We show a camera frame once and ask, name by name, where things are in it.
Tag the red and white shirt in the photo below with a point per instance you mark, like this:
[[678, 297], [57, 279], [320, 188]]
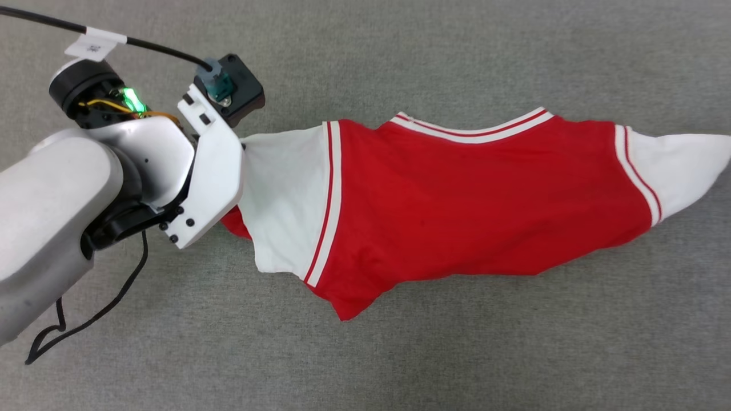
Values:
[[457, 211]]

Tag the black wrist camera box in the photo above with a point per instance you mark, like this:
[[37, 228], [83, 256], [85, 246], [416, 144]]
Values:
[[243, 91]]

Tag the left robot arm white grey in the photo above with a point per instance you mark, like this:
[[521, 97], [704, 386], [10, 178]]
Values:
[[45, 200]]

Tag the grey fabric sofa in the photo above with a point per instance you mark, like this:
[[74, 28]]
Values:
[[400, 371]]

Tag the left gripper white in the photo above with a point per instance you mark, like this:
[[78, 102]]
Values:
[[217, 171]]

